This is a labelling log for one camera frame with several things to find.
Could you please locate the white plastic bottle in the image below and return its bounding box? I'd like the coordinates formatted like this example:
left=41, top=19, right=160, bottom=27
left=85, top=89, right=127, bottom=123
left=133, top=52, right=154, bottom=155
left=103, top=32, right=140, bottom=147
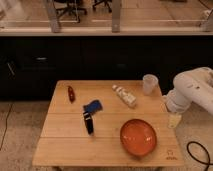
left=112, top=85, right=136, bottom=108

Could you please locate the red chili pepper toy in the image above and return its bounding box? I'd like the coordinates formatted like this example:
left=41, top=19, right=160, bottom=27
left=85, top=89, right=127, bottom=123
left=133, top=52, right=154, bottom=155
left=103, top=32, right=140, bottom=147
left=68, top=86, right=75, bottom=103

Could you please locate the black office chair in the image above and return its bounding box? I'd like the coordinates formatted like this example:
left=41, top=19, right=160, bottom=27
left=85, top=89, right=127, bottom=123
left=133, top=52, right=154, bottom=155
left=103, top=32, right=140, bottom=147
left=92, top=0, right=113, bottom=14
left=54, top=0, right=87, bottom=22

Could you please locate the black cable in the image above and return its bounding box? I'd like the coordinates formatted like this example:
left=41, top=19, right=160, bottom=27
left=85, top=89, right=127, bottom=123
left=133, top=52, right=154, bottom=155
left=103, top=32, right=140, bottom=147
left=186, top=141, right=213, bottom=171

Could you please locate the black whiteboard eraser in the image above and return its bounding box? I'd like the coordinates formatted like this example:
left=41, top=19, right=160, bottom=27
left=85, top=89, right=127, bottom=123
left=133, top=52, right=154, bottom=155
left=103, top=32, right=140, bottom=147
left=83, top=112, right=94, bottom=134

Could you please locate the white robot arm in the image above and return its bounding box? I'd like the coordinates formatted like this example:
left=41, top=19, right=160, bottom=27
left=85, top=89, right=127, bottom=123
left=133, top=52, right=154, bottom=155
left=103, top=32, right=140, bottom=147
left=163, top=67, right=213, bottom=129

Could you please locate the blue crumpled cloth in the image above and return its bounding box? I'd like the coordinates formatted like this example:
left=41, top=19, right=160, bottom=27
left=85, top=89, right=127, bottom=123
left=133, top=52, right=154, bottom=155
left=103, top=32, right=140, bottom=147
left=83, top=100, right=103, bottom=114

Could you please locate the wooden table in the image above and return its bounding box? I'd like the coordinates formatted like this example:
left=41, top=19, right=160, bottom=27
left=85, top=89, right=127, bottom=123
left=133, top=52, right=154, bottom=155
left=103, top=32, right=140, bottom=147
left=33, top=80, right=183, bottom=167

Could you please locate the orange bowl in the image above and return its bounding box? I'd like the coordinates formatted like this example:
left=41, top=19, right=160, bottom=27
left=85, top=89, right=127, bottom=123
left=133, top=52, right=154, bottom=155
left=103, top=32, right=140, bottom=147
left=120, top=119, right=157, bottom=157

